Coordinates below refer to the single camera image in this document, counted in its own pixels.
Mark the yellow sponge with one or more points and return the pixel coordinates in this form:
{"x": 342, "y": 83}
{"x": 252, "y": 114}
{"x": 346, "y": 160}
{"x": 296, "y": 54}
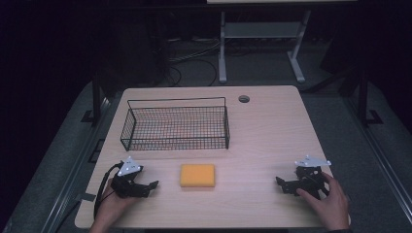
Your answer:
{"x": 197, "y": 175}

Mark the person's left hand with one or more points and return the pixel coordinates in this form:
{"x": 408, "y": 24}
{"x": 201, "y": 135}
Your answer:
{"x": 111, "y": 204}

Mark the white metal desk frame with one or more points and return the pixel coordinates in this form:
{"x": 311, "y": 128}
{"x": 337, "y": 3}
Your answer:
{"x": 260, "y": 30}

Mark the person's right hand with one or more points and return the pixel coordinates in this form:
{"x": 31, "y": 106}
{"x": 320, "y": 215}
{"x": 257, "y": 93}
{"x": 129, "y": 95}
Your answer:
{"x": 325, "y": 202}

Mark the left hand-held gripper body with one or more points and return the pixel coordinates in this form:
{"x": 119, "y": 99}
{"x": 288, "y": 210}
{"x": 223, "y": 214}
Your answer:
{"x": 126, "y": 188}

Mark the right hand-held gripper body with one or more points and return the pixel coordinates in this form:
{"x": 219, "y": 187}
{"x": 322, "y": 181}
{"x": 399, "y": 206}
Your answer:
{"x": 310, "y": 179}

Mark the aluminium floor rail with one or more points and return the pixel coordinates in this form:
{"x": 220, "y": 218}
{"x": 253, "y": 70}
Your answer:
{"x": 69, "y": 181}
{"x": 379, "y": 155}

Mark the black metal stand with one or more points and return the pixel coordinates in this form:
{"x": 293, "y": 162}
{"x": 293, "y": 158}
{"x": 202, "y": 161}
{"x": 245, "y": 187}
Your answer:
{"x": 96, "y": 97}
{"x": 363, "y": 97}

